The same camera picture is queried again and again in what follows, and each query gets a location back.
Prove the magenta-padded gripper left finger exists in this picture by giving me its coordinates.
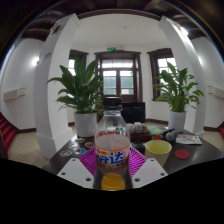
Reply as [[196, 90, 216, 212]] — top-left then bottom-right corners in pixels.
[[56, 147, 99, 190]]

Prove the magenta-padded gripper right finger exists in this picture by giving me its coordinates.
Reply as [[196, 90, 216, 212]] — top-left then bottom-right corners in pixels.
[[128, 146, 169, 190]]

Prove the clear orange drink bottle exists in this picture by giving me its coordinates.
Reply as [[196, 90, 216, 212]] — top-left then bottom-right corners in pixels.
[[94, 96, 132, 192]]

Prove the yellow cup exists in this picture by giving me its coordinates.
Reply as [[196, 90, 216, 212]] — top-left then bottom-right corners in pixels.
[[144, 139, 173, 167]]

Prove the flat round red coaster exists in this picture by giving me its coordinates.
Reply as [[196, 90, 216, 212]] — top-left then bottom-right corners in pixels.
[[174, 148, 191, 160]]

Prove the green cloth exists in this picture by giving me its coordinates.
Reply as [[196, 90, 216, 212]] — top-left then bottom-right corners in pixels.
[[146, 124, 165, 136]]

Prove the white printed booklet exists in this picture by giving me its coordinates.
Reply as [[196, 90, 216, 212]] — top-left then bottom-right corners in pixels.
[[175, 133, 203, 146]]

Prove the black chair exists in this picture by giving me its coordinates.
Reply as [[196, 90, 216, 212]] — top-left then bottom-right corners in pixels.
[[120, 101, 147, 124]]

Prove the potted plant in white pot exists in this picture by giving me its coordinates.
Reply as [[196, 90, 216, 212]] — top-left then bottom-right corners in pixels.
[[47, 56, 105, 138], [153, 61, 205, 134]]

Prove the dark wooden double door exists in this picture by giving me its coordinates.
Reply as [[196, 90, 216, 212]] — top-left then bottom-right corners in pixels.
[[94, 50, 144, 104]]

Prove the dark wood framed window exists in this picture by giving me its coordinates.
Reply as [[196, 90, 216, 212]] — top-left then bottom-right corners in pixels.
[[147, 48, 178, 102], [67, 49, 90, 78]]

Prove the wall lamp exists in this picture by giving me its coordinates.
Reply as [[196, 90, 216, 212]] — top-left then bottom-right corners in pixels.
[[179, 25, 190, 37]]

